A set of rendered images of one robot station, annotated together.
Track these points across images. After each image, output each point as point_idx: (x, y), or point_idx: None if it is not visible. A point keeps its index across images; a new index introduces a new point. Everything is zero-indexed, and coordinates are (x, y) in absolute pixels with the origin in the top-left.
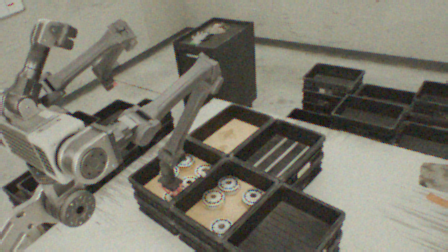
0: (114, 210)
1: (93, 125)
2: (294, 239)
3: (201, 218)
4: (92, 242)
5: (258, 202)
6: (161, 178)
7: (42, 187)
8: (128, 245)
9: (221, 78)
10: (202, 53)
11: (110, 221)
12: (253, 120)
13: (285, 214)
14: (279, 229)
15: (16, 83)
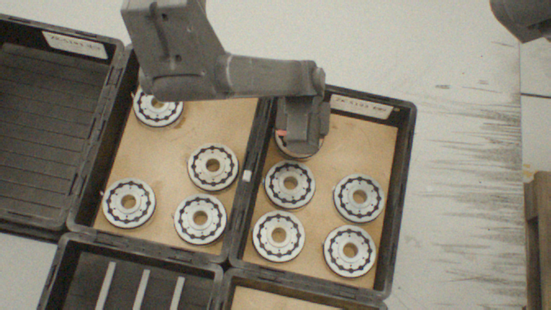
0: (438, 125)
1: None
2: (20, 148)
3: (216, 121)
4: (413, 49)
5: (91, 149)
6: (325, 111)
7: None
8: (344, 70)
9: (139, 71)
10: (180, 1)
11: (422, 99)
12: None
13: (52, 199)
14: (54, 158)
15: None
